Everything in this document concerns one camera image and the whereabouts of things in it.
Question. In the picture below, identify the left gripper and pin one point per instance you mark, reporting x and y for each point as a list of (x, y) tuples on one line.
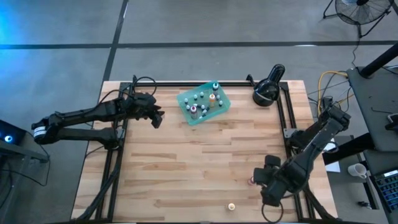
[(141, 105)]

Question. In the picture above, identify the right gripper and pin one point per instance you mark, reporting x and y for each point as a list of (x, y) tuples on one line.
[(280, 180)]

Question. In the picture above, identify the large red bottle orange tip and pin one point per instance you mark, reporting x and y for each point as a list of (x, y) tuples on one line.
[(250, 181)]

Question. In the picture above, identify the yellow-capped small bottle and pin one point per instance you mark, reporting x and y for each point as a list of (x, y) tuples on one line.
[(231, 206)]

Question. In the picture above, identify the large orange bottle yellow tip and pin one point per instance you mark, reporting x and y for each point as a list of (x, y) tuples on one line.
[(212, 98)]

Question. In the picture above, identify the teal plastic bin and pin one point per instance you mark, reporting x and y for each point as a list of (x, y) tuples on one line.
[(217, 112)]

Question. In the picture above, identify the large green food colouring bottle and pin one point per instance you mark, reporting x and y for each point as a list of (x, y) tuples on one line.
[(215, 86)]

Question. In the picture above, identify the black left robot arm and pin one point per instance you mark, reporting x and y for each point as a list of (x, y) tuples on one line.
[(77, 115)]

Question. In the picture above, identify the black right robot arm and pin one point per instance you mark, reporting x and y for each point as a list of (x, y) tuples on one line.
[(323, 133)]

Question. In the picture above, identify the white paper sheet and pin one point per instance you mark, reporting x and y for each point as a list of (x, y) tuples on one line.
[(334, 167)]

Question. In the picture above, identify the black desk lamp head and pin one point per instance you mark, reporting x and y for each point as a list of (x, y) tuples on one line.
[(265, 90)]

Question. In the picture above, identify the white mug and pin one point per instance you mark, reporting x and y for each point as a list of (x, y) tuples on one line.
[(356, 170)]

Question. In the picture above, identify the black power adapter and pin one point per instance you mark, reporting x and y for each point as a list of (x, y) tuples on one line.
[(326, 100)]

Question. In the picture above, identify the small black clip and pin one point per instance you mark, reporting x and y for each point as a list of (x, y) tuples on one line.
[(363, 204)]

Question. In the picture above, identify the black keyboard teal keys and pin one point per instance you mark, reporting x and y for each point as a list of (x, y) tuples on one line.
[(388, 189)]

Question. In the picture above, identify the black side desk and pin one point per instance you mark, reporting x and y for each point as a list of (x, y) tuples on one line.
[(370, 102)]

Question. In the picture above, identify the black metal stand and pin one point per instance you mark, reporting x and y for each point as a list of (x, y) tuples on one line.
[(31, 155)]

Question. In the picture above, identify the black computer blue light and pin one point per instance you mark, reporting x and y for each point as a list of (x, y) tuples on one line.
[(15, 130)]

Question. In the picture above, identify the black pole stand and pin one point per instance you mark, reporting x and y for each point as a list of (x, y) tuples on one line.
[(379, 60)]

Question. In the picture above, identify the black floor fan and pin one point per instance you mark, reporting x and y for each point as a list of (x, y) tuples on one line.
[(348, 14)]

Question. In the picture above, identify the black aluminium frame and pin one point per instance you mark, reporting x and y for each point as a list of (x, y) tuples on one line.
[(168, 84)]

